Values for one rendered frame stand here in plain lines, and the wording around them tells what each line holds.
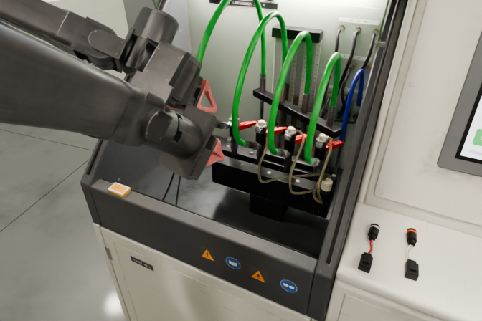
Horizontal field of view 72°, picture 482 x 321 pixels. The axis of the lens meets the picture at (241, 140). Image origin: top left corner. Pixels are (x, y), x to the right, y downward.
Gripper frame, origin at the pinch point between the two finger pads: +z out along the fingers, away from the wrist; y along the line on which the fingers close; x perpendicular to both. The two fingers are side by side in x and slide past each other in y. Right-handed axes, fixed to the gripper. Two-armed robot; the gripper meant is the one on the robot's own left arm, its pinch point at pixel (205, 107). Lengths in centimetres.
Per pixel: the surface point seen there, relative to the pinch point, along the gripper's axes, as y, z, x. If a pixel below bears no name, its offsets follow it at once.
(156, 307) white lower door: 30, 40, 57
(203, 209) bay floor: 15.7, 28.4, 21.7
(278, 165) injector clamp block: -2.9, 30.8, 3.2
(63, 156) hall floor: 219, 79, 26
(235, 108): -7.4, 1.2, -1.0
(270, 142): -13.6, 8.0, 3.0
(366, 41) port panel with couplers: -17, 31, -36
